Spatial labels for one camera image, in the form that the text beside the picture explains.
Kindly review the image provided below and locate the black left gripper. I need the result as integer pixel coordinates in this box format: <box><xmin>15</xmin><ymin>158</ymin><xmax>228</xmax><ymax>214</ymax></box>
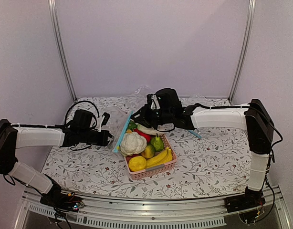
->
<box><xmin>79</xmin><ymin>129</ymin><xmax>116</xmax><ymax>146</ymax></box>

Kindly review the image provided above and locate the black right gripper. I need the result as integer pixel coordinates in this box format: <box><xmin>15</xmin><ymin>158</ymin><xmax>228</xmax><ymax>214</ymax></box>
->
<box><xmin>130</xmin><ymin>104</ymin><xmax>173</xmax><ymax>130</ymax></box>

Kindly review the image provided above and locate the white toy napa cabbage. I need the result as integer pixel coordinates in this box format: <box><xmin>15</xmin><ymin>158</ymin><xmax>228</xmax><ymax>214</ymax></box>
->
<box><xmin>137</xmin><ymin>124</ymin><xmax>164</xmax><ymax>135</ymax></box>

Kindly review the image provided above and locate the clear zip top bag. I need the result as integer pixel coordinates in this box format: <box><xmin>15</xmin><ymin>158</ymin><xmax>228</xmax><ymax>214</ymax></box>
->
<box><xmin>102</xmin><ymin>106</ymin><xmax>134</xmax><ymax>153</ymax></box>

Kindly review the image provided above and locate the white toy cauliflower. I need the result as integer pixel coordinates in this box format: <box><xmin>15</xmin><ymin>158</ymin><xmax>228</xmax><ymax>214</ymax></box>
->
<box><xmin>120</xmin><ymin>132</ymin><xmax>147</xmax><ymax>157</ymax></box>

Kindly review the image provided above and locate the yellow green toy mango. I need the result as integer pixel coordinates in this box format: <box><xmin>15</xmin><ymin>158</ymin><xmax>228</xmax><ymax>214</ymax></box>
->
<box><xmin>140</xmin><ymin>144</ymin><xmax>156</xmax><ymax>159</ymax></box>

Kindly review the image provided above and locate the yellow toy lemon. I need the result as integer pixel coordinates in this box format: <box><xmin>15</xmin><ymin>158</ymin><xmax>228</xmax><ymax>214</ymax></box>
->
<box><xmin>128</xmin><ymin>156</ymin><xmax>147</xmax><ymax>172</ymax></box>

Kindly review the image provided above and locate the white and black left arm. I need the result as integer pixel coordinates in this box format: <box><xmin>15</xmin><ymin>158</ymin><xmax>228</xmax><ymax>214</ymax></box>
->
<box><xmin>0</xmin><ymin>109</ymin><xmax>113</xmax><ymax>207</ymax></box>

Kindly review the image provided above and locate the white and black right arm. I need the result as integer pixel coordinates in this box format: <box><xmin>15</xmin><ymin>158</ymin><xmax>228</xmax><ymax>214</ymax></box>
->
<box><xmin>131</xmin><ymin>88</ymin><xmax>275</xmax><ymax>208</ymax></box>

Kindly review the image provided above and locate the crumpled clear plastic bag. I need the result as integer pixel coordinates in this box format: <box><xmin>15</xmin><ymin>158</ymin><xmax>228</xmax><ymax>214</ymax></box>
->
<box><xmin>133</xmin><ymin>85</ymin><xmax>156</xmax><ymax>102</ymax></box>

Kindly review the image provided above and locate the red toy fruit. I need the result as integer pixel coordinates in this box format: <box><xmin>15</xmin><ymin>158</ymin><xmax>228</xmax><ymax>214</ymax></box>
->
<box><xmin>134</xmin><ymin>128</ymin><xmax>152</xmax><ymax>143</ymax></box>

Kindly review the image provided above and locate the green toy pear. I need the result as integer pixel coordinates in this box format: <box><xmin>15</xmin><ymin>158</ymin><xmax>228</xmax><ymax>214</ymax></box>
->
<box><xmin>150</xmin><ymin>135</ymin><xmax>164</xmax><ymax>152</ymax></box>

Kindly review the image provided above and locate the pink perforated plastic basket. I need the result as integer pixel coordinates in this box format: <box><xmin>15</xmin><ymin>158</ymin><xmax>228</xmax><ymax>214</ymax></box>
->
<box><xmin>124</xmin><ymin>135</ymin><xmax>178</xmax><ymax>180</ymax></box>

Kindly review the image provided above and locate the yellow toy banana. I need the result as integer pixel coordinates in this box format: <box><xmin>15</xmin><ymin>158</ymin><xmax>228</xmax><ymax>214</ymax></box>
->
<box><xmin>146</xmin><ymin>147</ymin><xmax>173</xmax><ymax>168</ymax></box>

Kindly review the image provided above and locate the floral patterned table mat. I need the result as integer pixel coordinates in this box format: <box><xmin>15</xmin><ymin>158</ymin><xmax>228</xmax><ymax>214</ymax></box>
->
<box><xmin>40</xmin><ymin>96</ymin><xmax>262</xmax><ymax>200</ymax></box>

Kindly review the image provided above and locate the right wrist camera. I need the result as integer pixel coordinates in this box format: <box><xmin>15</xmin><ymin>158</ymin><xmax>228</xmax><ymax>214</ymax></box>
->
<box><xmin>146</xmin><ymin>94</ymin><xmax>160</xmax><ymax>110</ymax></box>

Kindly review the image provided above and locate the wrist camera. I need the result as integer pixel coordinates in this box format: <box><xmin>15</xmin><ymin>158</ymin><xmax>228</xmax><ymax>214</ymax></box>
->
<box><xmin>146</xmin><ymin>94</ymin><xmax>160</xmax><ymax>110</ymax></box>
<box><xmin>101</xmin><ymin>112</ymin><xmax>110</xmax><ymax>126</ymax></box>

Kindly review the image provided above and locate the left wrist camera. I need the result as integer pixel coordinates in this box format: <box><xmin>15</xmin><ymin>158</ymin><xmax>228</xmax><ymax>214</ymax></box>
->
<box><xmin>101</xmin><ymin>112</ymin><xmax>110</xmax><ymax>126</ymax></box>

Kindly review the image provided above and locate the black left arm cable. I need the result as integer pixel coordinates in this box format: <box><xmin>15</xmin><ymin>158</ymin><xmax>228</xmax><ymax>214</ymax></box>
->
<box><xmin>64</xmin><ymin>100</ymin><xmax>99</xmax><ymax>127</ymax></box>

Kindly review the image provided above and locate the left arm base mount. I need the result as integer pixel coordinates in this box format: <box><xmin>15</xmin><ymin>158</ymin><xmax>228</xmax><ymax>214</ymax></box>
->
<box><xmin>40</xmin><ymin>176</ymin><xmax>84</xmax><ymax>212</ymax></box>

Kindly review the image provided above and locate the aluminium front frame rail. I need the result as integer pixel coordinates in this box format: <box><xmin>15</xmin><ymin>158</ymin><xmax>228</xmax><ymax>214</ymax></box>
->
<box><xmin>14</xmin><ymin>186</ymin><xmax>292</xmax><ymax>229</ymax></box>

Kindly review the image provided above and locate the aluminium left corner post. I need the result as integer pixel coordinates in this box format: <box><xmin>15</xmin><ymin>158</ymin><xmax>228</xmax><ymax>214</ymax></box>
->
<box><xmin>48</xmin><ymin>0</ymin><xmax>77</xmax><ymax>101</ymax></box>

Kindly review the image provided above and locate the aluminium corner post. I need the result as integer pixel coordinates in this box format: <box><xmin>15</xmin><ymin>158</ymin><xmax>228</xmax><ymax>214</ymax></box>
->
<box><xmin>48</xmin><ymin>0</ymin><xmax>77</xmax><ymax>101</ymax></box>
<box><xmin>228</xmin><ymin>0</ymin><xmax>256</xmax><ymax>102</ymax></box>

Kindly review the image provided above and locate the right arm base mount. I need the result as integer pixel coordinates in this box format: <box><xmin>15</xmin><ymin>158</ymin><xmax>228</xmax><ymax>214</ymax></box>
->
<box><xmin>224</xmin><ymin>191</ymin><xmax>266</xmax><ymax>224</ymax></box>

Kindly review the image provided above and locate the aluminium right corner post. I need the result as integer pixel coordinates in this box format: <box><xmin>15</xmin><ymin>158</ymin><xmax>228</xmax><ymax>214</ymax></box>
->
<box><xmin>228</xmin><ymin>0</ymin><xmax>256</xmax><ymax>102</ymax></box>

